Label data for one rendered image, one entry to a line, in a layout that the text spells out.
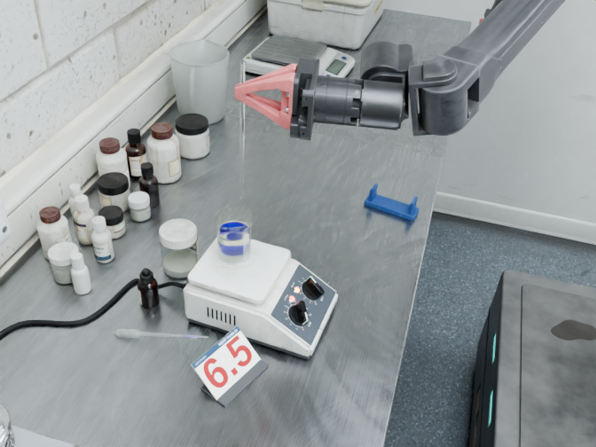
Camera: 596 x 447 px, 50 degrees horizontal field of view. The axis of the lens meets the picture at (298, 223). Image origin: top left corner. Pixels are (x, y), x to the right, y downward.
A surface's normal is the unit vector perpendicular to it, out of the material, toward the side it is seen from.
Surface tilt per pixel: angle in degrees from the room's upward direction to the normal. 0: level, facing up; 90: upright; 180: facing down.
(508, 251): 0
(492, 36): 15
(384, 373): 0
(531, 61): 90
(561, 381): 0
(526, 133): 90
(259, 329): 90
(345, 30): 94
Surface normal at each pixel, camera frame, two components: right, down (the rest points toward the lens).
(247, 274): 0.05, -0.79
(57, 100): 0.96, 0.21
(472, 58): -0.16, -0.62
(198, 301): -0.35, 0.56
